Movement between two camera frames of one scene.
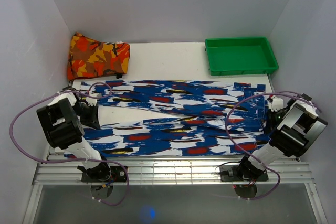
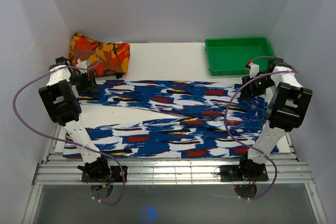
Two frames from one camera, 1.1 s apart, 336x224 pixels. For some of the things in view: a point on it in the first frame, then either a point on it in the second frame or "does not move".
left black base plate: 118,174 does not move
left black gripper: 92,121 → 90,85
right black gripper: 270,123 → 247,93
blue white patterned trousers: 160,118 does not move
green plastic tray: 240,56 does not move
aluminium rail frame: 168,172 does not move
